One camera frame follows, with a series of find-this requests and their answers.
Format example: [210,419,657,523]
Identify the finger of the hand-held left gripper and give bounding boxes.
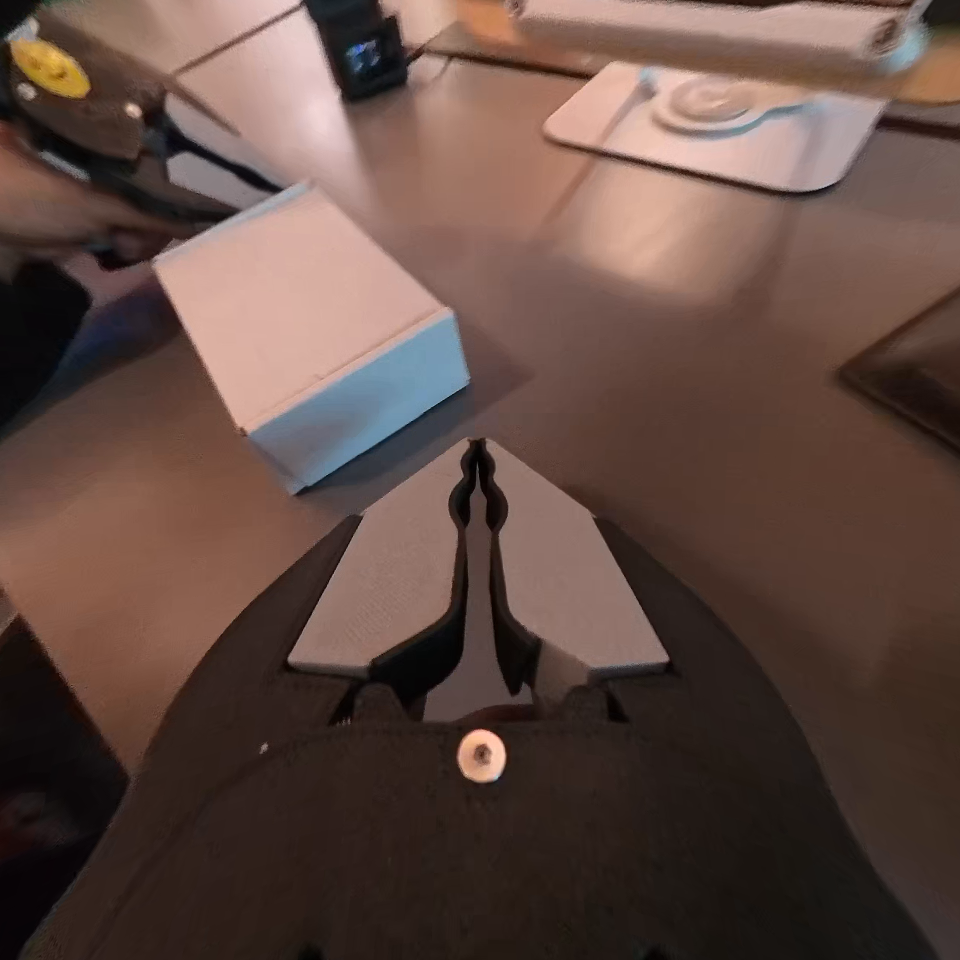
[161,146,252,213]
[161,78,285,192]

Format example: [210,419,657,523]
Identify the dark flat pad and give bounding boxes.
[834,287,960,455]

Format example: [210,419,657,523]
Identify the person's left forearm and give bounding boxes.
[0,255,97,440]

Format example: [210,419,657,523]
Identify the black device cable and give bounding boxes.
[405,26,455,65]

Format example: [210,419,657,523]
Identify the small black screen device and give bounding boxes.
[302,0,411,103]

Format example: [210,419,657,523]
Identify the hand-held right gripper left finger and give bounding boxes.
[287,438,481,711]

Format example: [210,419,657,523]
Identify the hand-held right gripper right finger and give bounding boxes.
[480,438,672,708]

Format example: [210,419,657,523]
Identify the white cardboard box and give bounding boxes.
[152,181,473,497]

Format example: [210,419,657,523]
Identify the white monitor stand base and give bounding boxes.
[542,60,888,195]

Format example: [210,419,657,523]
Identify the person's left hand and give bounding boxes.
[0,123,177,264]

